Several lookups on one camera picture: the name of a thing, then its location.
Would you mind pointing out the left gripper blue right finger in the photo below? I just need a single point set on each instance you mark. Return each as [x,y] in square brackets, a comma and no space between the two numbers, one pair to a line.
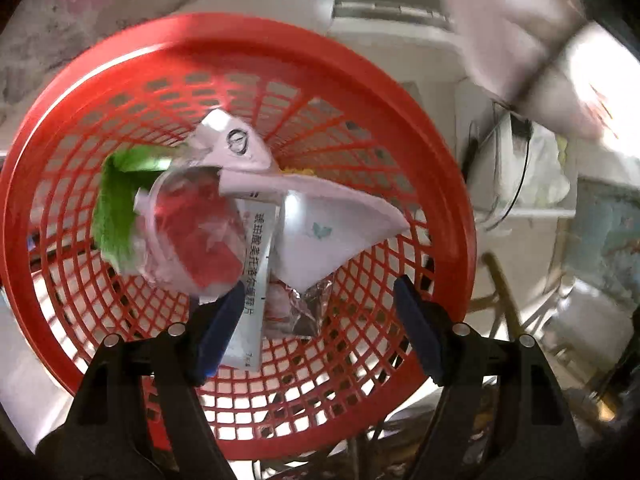
[422,322]

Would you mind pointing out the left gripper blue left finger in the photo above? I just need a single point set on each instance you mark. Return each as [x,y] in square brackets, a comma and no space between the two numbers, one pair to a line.
[216,325]

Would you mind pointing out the green drink carton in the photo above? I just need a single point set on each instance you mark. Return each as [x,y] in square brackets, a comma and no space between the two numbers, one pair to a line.
[122,175]

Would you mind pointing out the red mesh trash basket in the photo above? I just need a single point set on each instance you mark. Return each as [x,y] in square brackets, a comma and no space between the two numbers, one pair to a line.
[323,111]

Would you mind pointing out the white medicine box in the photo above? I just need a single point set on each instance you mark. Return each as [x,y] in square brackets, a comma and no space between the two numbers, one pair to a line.
[244,351]

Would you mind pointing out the white cardboard storage box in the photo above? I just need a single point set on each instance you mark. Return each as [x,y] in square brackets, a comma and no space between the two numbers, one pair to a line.
[523,171]

